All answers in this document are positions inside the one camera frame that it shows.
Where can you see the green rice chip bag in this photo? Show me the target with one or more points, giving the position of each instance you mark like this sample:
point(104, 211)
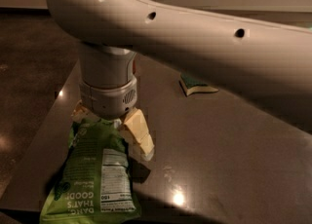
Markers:
point(94, 184)

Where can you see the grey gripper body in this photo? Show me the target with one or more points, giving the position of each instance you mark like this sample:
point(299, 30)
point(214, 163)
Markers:
point(108, 99)

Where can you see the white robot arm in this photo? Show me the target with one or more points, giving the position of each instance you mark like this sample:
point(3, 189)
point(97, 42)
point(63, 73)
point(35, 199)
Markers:
point(266, 63)

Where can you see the green and yellow sponge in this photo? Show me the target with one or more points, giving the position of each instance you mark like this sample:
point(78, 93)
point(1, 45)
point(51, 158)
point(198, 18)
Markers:
point(191, 86)

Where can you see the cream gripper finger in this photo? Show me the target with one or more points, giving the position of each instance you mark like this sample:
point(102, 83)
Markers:
point(81, 112)
point(135, 131)

